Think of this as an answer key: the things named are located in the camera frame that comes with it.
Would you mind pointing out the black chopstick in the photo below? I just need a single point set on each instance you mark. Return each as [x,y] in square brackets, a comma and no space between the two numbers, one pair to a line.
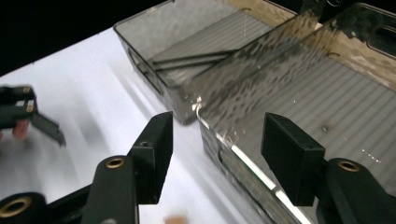
[193,62]

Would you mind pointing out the white table mat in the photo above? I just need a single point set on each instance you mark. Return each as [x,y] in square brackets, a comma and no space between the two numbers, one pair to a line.
[93,93]

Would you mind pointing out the translucent grey plastic bin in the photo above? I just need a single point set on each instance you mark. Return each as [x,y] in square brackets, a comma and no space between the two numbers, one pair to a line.
[193,37]
[342,109]

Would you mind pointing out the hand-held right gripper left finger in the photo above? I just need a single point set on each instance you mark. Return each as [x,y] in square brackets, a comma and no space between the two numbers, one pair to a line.
[152,161]

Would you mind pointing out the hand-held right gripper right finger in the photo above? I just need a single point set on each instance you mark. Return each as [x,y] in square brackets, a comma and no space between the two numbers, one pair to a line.
[292,158]

